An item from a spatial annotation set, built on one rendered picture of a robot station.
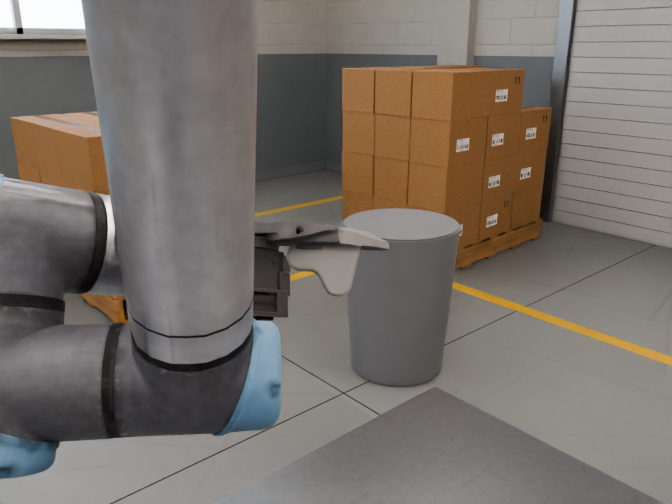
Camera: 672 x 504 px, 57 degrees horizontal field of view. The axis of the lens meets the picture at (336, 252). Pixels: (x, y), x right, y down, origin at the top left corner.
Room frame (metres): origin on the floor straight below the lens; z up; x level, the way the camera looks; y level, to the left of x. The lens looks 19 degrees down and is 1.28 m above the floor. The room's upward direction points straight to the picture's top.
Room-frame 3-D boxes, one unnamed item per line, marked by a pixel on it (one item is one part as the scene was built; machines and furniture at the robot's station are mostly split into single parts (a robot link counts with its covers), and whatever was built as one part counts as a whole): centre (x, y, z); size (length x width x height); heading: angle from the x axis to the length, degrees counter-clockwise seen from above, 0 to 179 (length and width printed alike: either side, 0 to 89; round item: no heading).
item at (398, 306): (2.31, -0.25, 0.31); 0.46 x 0.46 x 0.62
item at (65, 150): (3.40, 1.16, 0.45); 1.20 x 0.83 x 0.89; 43
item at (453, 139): (3.98, -0.72, 0.57); 1.20 x 0.83 x 1.14; 134
